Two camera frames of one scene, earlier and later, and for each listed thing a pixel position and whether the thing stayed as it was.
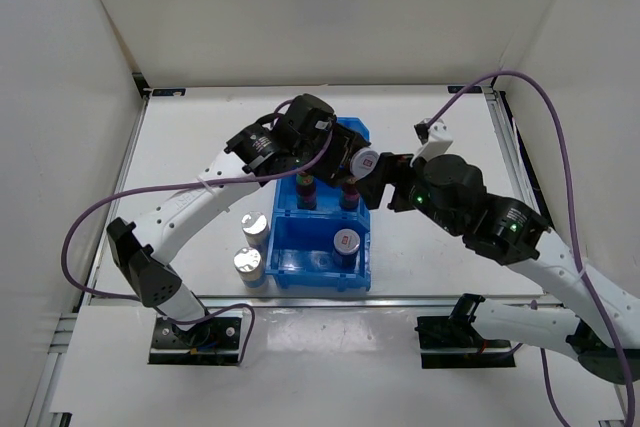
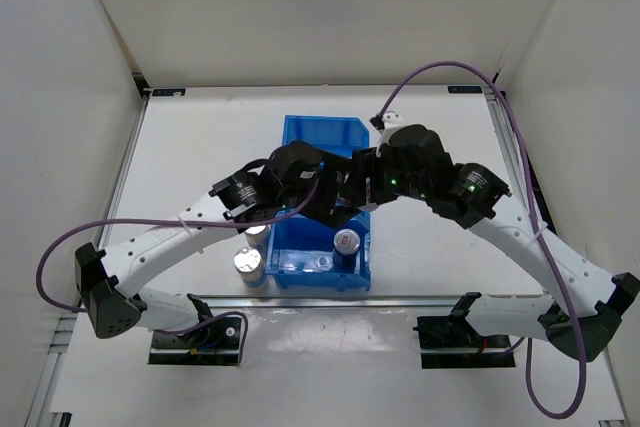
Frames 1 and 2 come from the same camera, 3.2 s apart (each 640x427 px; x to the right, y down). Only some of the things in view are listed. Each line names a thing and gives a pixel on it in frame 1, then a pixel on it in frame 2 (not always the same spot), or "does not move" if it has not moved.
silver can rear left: x=255 y=226 does not move
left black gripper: x=329 y=172 → x=331 y=177
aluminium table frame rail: x=525 y=184 does not move
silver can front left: x=249 y=265 does not move
